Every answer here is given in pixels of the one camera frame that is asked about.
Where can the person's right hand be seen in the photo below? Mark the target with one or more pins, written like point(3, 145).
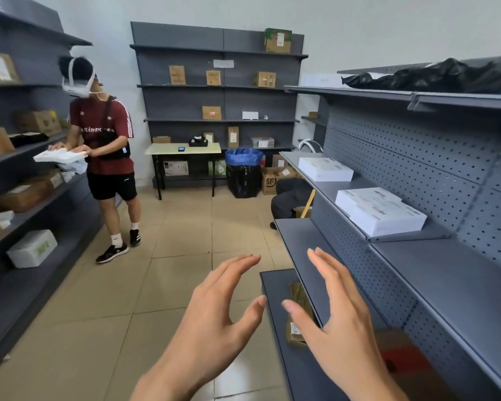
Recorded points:
point(346, 342)

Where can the person's left hand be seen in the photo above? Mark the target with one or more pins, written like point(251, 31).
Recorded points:
point(213, 329)

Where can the brown box red label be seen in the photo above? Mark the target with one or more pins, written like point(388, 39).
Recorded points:
point(405, 359)

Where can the small gold packet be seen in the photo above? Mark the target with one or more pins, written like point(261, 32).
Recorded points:
point(300, 296)

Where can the small white labelled box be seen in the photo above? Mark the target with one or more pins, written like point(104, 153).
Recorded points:
point(363, 198)
point(388, 219)

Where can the large white box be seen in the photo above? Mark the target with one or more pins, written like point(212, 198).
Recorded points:
point(325, 169)

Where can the plain white box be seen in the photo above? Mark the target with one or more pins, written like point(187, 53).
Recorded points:
point(321, 80)

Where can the person's left forearm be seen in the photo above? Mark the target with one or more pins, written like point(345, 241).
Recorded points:
point(167, 388)

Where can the person's right forearm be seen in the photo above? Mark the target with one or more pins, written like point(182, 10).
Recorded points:
point(375, 392)

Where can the black white striped sneaker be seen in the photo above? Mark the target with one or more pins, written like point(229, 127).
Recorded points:
point(112, 253)
point(135, 238)

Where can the open cardboard carton black logo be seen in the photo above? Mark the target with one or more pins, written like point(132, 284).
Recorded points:
point(271, 181)

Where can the green plastic bag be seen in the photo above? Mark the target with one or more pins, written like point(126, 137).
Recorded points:
point(218, 167)

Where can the white printed bag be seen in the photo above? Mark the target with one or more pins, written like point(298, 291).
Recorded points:
point(176, 168)

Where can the blue bin liner bag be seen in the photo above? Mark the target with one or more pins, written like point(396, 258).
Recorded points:
point(244, 156)

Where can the pale green table black legs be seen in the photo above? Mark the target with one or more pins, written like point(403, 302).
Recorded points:
point(183, 149)

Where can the black label printer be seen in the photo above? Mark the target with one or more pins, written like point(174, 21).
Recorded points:
point(198, 142)

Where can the tall brown carton white label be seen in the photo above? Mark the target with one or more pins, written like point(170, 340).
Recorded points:
point(233, 137)

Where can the pale carton white label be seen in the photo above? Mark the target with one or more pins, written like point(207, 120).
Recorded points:
point(262, 142)

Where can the plain cardboard carton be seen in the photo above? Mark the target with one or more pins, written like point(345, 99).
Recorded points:
point(161, 139)

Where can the white foam box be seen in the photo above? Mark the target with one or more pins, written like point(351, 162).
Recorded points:
point(31, 248)

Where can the white headset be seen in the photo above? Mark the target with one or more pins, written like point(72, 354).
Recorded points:
point(307, 142)
point(79, 89)

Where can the black chest bag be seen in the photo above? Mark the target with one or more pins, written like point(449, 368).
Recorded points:
point(108, 148)

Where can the pile of white plastic bags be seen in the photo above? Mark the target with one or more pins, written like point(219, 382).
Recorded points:
point(73, 171)

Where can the brown carton red label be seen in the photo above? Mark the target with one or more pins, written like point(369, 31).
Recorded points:
point(211, 113)

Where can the white flat packet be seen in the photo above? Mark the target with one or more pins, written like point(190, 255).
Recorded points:
point(58, 156)

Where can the white folded packet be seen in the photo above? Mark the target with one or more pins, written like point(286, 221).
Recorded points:
point(4, 219)

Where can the small brown carton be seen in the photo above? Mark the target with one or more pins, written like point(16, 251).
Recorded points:
point(213, 78)
point(266, 79)
point(177, 75)

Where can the white paper sign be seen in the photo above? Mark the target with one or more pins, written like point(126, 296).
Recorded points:
point(224, 63)

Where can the group of brown cartons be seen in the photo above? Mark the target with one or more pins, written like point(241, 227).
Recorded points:
point(37, 123)

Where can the dark storage rack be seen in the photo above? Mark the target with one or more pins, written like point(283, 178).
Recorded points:
point(179, 37)

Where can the green topped brown carton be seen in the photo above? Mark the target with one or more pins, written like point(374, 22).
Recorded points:
point(277, 41)

